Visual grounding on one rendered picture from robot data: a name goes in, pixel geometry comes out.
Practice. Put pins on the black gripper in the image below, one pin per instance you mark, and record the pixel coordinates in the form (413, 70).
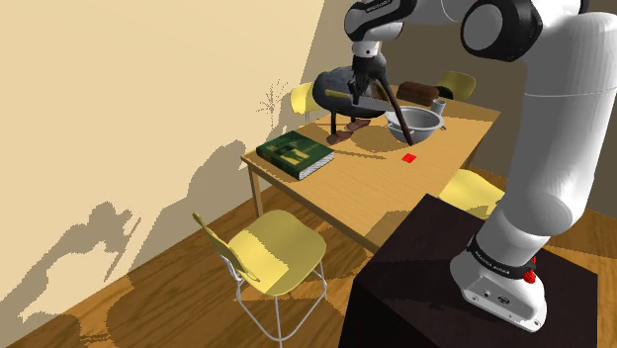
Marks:
(363, 66)

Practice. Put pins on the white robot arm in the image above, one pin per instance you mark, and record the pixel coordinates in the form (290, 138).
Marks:
(554, 144)

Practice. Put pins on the dark long-beaked bird figure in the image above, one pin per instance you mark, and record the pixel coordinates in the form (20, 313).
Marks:
(336, 78)

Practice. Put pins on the brown bread loaf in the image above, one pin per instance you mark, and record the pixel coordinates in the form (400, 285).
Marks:
(417, 92)

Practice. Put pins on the yellow chair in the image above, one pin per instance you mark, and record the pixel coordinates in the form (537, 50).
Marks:
(460, 83)
(279, 250)
(301, 99)
(470, 192)

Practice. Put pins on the grey metal bowl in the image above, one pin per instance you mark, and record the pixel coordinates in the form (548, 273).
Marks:
(420, 120)

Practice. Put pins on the small grey cup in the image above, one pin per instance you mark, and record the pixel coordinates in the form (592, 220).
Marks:
(437, 106)

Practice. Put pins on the small red square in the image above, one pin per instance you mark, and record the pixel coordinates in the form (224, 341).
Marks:
(409, 158)

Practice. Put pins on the green book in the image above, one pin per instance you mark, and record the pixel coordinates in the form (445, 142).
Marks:
(289, 150)

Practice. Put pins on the wooden table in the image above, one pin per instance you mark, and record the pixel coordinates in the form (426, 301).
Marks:
(366, 185)

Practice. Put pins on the dark robot stand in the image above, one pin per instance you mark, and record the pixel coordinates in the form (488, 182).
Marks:
(424, 270)

